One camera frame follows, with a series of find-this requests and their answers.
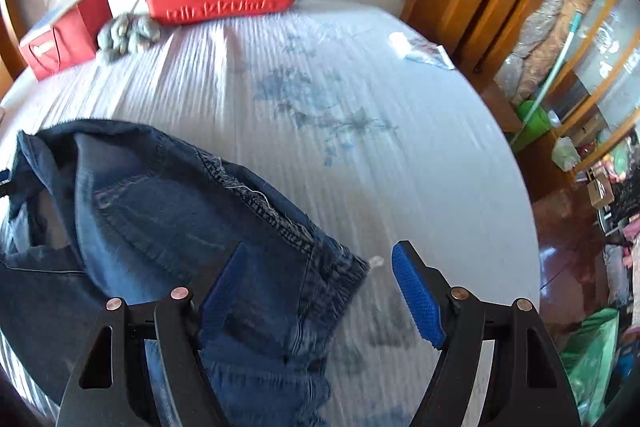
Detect white packet on bed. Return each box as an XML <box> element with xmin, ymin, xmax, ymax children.
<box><xmin>387</xmin><ymin>32</ymin><xmax>454</xmax><ymax>70</ymax></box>

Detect grey plush toy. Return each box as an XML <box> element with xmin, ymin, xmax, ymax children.
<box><xmin>96</xmin><ymin>13</ymin><xmax>162</xmax><ymax>63</ymax></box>

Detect green plastic bag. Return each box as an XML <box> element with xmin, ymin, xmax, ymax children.
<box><xmin>560</xmin><ymin>308</ymin><xmax>620</xmax><ymax>426</ymax></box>

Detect dark blue denim jeans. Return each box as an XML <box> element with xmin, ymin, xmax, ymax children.
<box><xmin>1</xmin><ymin>119</ymin><xmax>368</xmax><ymax>426</ymax></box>

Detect red paper shopping bag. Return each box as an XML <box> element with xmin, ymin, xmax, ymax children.
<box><xmin>20</xmin><ymin>0</ymin><xmax>112</xmax><ymax>81</ymax></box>

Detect white blue floral bedsheet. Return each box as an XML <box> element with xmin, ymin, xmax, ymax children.
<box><xmin>1</xmin><ymin>1</ymin><xmax>540</xmax><ymax>426</ymax></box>

